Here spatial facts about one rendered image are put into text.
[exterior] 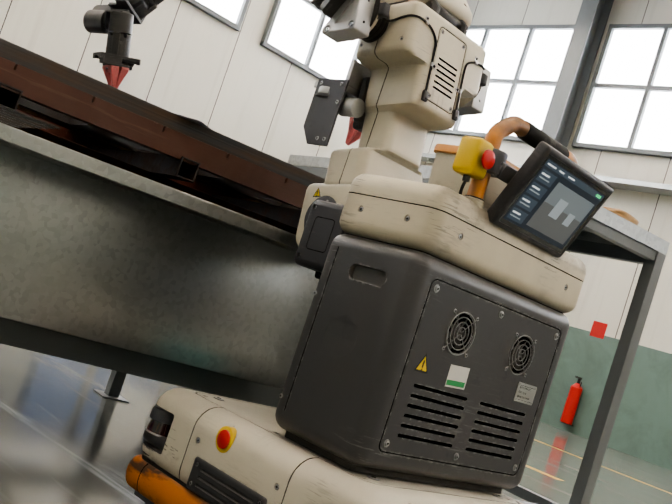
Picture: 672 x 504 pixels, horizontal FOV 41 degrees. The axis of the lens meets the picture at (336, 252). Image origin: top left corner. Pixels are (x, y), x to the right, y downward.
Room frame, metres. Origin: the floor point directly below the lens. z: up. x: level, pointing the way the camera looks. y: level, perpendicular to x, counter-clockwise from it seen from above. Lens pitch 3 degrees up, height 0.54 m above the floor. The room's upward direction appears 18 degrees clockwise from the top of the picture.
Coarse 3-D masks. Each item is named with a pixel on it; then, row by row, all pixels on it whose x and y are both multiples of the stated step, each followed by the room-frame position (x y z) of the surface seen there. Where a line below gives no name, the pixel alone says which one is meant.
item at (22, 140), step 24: (24, 144) 1.75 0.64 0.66; (48, 144) 1.77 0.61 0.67; (72, 168) 2.01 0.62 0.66; (96, 168) 1.84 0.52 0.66; (120, 168) 1.86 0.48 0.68; (144, 192) 2.11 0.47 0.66; (168, 192) 1.93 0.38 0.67; (216, 216) 2.00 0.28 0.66; (240, 216) 2.03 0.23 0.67; (264, 240) 2.31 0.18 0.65; (288, 240) 2.11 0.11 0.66
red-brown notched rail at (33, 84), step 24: (0, 72) 1.89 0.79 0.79; (24, 72) 1.92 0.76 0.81; (24, 96) 1.92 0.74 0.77; (48, 96) 1.95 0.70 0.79; (72, 96) 1.98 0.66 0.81; (96, 120) 2.02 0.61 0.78; (120, 120) 2.05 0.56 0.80; (144, 120) 2.08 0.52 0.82; (144, 144) 2.09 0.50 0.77; (168, 144) 2.12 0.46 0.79; (192, 144) 2.15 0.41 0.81; (216, 168) 2.20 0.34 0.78; (240, 168) 2.24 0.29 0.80; (264, 168) 2.27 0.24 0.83; (264, 192) 2.28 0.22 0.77; (288, 192) 2.32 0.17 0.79
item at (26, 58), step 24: (0, 48) 1.92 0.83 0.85; (48, 72) 1.98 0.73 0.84; (72, 72) 2.01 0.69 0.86; (96, 96) 2.05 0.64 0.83; (120, 96) 2.08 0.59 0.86; (72, 120) 2.64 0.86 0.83; (168, 120) 2.16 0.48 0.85; (120, 144) 2.75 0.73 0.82; (216, 144) 2.24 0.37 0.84; (240, 144) 2.27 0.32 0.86; (288, 168) 2.36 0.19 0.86; (240, 192) 3.02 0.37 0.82
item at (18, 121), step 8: (0, 104) 1.78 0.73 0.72; (0, 112) 1.78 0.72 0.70; (8, 112) 1.79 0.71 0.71; (16, 112) 1.80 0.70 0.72; (0, 120) 1.79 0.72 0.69; (8, 120) 1.80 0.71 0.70; (16, 120) 1.80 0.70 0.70; (24, 120) 1.81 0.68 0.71; (32, 120) 1.82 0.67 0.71; (40, 120) 1.82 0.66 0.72; (40, 128) 1.83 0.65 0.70; (48, 128) 1.84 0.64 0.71
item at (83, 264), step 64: (0, 192) 1.90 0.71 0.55; (64, 192) 1.97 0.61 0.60; (128, 192) 2.05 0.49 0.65; (0, 256) 1.92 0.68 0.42; (64, 256) 2.00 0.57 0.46; (128, 256) 2.08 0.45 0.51; (192, 256) 2.16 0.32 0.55; (256, 256) 2.26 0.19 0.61; (64, 320) 2.02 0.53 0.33; (128, 320) 2.11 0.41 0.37; (192, 320) 2.20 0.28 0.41; (256, 320) 2.29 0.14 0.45
